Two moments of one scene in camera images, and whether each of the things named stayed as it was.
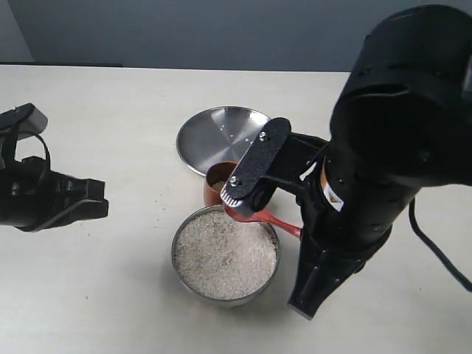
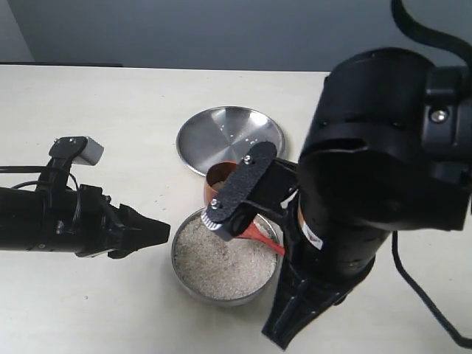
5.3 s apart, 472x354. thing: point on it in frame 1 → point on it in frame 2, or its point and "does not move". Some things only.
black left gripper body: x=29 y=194 → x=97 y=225
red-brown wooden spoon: x=268 y=217 → x=252 y=232
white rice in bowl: x=225 y=257 does not move
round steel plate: x=216 y=135 does not move
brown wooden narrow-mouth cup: x=217 y=176 does not move
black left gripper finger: x=68 y=189 → x=120 y=254
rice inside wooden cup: x=218 y=184 does not move
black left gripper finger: x=84 y=210 → x=139 y=231
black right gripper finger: x=320 y=271 → x=298 y=299
